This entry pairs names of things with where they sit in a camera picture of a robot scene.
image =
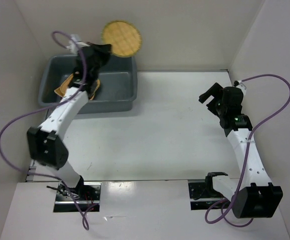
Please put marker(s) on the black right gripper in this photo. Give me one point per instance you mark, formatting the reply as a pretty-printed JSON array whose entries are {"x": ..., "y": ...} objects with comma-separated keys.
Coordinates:
[{"x": 215, "y": 89}]

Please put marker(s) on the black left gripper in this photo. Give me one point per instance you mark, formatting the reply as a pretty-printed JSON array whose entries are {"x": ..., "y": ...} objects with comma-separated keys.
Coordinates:
[{"x": 105, "y": 50}]

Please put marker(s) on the round yellow-green woven tray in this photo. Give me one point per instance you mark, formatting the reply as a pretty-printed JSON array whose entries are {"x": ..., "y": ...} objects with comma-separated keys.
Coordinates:
[{"x": 124, "y": 37}]

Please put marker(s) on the rounded tan woven tray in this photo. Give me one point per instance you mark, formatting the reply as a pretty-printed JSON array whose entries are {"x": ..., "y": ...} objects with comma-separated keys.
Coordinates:
[{"x": 67, "y": 85}]

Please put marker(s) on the triangular orange woven tray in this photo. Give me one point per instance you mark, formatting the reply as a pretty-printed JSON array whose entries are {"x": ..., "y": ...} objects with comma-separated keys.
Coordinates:
[{"x": 59, "y": 91}]

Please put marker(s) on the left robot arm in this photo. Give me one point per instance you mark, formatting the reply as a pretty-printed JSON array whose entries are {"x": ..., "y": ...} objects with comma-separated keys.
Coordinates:
[{"x": 46, "y": 141}]

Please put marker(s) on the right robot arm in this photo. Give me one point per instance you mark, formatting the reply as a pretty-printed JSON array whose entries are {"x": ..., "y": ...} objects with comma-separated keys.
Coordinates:
[{"x": 255, "y": 196}]

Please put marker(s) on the grey plastic bin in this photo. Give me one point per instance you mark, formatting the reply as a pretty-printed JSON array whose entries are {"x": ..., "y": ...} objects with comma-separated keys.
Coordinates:
[{"x": 118, "y": 84}]

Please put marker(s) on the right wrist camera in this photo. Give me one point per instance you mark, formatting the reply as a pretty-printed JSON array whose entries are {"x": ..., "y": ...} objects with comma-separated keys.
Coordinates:
[{"x": 239, "y": 84}]

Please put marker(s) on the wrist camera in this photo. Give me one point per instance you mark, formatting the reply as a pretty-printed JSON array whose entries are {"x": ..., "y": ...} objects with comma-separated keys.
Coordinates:
[
  {"x": 239, "y": 84},
  {"x": 75, "y": 43}
]

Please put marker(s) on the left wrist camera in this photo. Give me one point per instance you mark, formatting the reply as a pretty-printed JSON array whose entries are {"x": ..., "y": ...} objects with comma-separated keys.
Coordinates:
[{"x": 75, "y": 43}]

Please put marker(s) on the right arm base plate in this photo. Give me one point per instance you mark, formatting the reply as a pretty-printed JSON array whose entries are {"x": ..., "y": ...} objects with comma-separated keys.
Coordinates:
[{"x": 200, "y": 197}]

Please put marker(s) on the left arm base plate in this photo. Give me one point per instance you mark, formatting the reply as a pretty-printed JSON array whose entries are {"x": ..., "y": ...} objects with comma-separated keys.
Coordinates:
[{"x": 89, "y": 200}]

